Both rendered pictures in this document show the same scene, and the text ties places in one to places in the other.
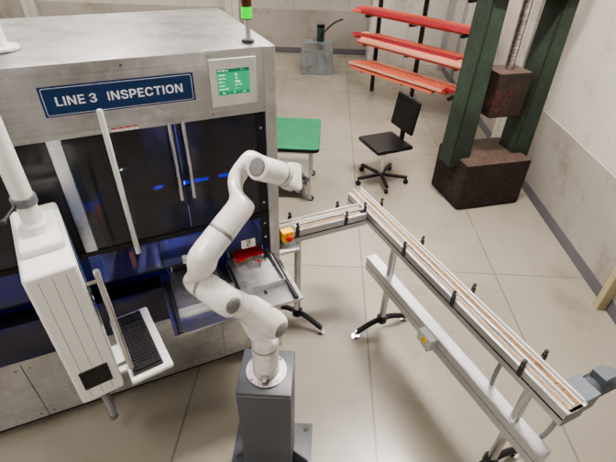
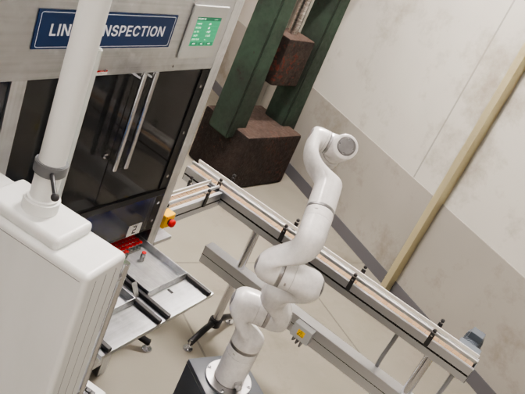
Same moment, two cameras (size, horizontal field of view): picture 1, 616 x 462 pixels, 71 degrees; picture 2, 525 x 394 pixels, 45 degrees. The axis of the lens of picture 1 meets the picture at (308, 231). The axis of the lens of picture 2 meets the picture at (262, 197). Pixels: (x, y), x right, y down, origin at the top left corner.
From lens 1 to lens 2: 1.61 m
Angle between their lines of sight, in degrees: 37
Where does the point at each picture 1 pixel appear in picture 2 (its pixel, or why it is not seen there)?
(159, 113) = (131, 58)
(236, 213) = (337, 191)
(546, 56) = (326, 28)
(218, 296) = (315, 279)
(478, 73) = (273, 34)
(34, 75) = not seen: outside the picture
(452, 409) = not seen: outside the picture
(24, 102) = (18, 24)
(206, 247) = (325, 226)
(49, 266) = (99, 257)
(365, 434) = not seen: outside the picture
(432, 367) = (277, 370)
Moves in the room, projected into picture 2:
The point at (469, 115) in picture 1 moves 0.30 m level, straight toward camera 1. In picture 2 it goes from (255, 80) to (261, 94)
